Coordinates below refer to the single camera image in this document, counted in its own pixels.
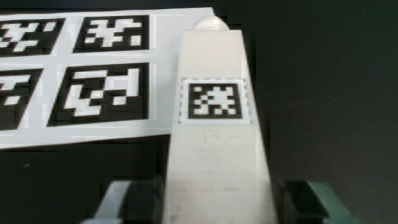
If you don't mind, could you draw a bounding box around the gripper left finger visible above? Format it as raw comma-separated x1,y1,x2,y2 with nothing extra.
81,176,163,224

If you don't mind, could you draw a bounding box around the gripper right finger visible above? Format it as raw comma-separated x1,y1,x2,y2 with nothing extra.
277,181,355,224

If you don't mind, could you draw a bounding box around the white marker plate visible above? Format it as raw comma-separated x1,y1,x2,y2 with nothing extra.
0,7,213,150

